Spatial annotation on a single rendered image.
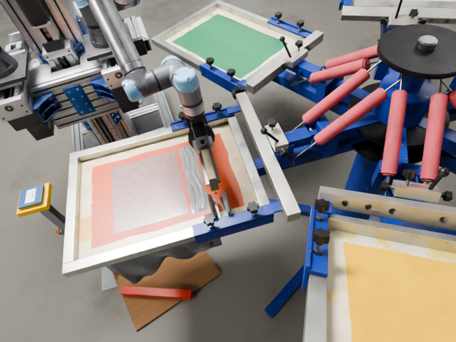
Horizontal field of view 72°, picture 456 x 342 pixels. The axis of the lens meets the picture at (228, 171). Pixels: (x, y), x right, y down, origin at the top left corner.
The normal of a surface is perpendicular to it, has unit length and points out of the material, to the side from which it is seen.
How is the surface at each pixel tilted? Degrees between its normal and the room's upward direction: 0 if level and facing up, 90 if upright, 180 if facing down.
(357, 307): 32
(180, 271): 0
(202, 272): 0
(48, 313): 0
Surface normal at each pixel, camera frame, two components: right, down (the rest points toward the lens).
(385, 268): 0.05, -0.92
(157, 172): -0.11, -0.58
